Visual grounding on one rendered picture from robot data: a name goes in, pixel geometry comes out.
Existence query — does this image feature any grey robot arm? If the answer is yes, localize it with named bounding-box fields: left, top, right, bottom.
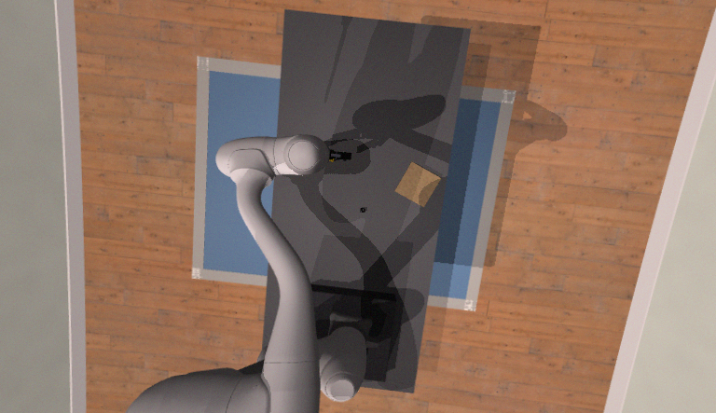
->
left=125, top=134, right=379, bottom=413

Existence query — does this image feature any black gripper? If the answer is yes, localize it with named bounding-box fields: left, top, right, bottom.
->
left=329, top=149, right=351, bottom=161

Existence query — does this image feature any tan flat mat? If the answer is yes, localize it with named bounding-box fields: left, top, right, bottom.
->
left=394, top=162, right=441, bottom=207

